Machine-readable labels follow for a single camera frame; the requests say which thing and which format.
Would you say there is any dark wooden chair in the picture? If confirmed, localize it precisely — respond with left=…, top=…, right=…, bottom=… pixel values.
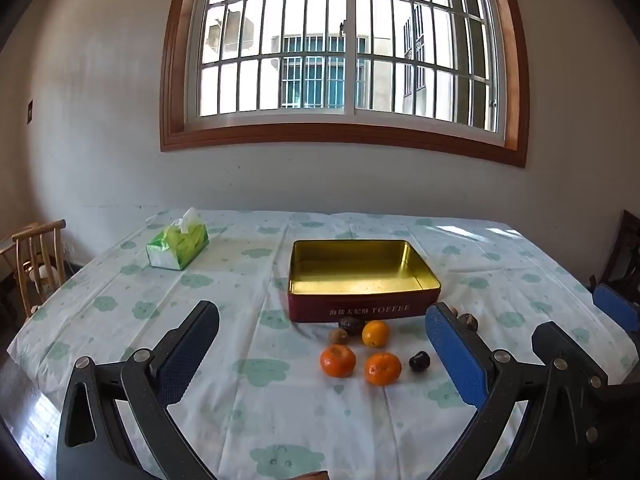
left=589, top=209, right=640, bottom=293

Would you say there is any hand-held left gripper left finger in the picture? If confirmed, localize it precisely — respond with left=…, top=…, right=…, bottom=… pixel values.
left=56, top=300, right=221, bottom=480

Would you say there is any cloud print tablecloth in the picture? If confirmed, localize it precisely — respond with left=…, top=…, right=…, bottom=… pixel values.
left=7, top=208, right=638, bottom=480

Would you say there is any wood framed barred window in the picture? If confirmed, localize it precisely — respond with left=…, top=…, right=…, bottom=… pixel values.
left=160, top=0, right=530, bottom=168

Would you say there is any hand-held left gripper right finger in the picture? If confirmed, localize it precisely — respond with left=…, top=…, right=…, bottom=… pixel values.
left=425, top=302, right=557, bottom=480

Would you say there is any light wooden chair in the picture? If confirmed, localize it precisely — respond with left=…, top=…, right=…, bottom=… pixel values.
left=0, top=219, right=67, bottom=318

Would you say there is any red and gold tin box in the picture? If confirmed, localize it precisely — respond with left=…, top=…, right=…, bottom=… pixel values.
left=287, top=239, right=442, bottom=323

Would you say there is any orange tangerine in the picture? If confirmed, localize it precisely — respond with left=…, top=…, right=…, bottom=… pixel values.
left=361, top=320, right=390, bottom=349
left=320, top=345, right=357, bottom=378
left=364, top=352, right=402, bottom=387

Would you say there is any green tissue pack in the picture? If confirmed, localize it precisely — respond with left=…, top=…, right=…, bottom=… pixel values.
left=146, top=207, right=210, bottom=271

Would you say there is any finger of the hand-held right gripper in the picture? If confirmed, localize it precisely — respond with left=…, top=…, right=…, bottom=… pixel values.
left=531, top=320, right=632, bottom=480
left=592, top=282, right=640, bottom=334

